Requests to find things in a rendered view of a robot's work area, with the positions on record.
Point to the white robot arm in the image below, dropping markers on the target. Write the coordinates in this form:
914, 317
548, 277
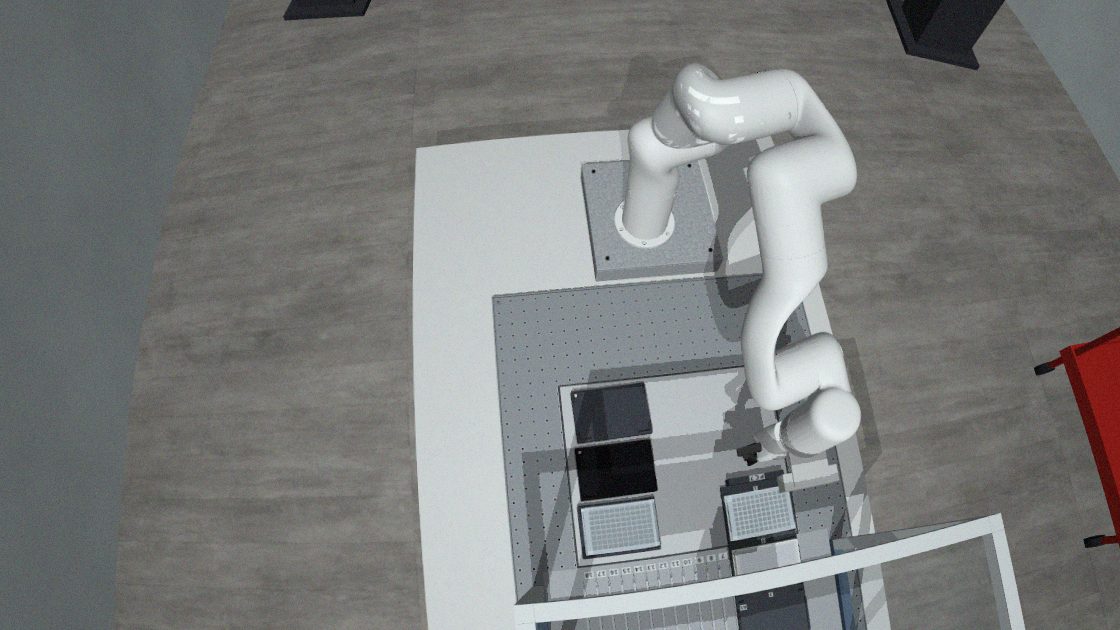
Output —
787, 185

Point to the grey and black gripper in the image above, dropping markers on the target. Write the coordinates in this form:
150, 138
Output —
769, 442

